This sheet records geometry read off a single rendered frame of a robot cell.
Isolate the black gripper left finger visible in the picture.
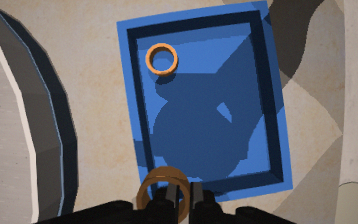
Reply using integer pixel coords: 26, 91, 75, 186
32, 183, 180, 224

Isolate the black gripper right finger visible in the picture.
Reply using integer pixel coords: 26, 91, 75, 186
188, 182, 296, 224

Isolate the bronze bushing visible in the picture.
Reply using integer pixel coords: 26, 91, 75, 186
136, 166, 190, 224
146, 43, 178, 77

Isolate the blue crate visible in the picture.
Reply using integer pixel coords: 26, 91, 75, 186
117, 0, 293, 202

